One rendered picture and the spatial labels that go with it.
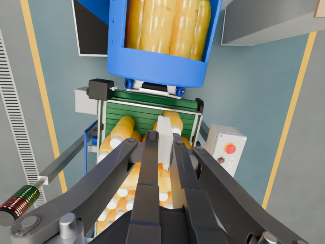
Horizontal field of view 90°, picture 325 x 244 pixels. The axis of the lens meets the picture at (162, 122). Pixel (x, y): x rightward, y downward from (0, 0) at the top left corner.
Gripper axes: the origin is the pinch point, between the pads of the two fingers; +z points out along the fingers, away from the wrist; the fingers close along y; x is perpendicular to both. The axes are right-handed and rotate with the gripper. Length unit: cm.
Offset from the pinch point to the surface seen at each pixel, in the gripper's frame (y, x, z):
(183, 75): 4.2, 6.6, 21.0
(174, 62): 1.7, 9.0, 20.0
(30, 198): -35, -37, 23
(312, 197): 214, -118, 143
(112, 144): -13.1, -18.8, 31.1
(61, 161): -37, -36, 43
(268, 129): 124, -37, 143
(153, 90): -2.3, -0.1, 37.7
